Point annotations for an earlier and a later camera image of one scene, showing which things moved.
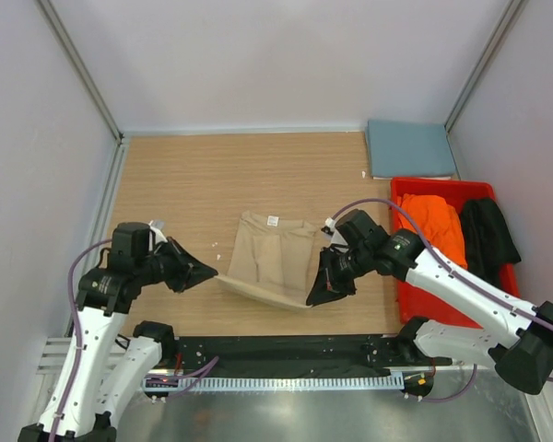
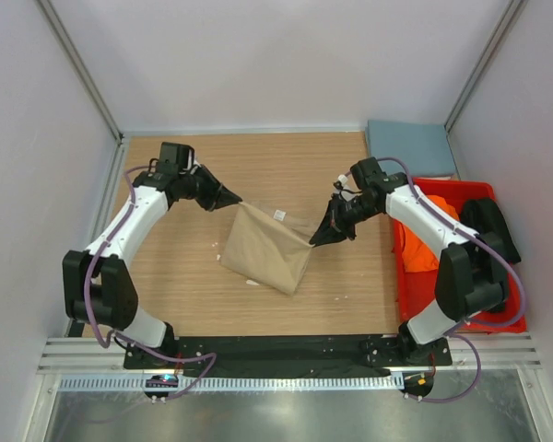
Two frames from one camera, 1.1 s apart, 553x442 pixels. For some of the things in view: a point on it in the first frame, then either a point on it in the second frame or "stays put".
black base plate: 300,353 stays put
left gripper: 188,270 to 217,195
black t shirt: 488,244 stays put
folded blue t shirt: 409,149 stays put
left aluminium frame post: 84,70 stays put
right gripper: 328,284 to 334,217
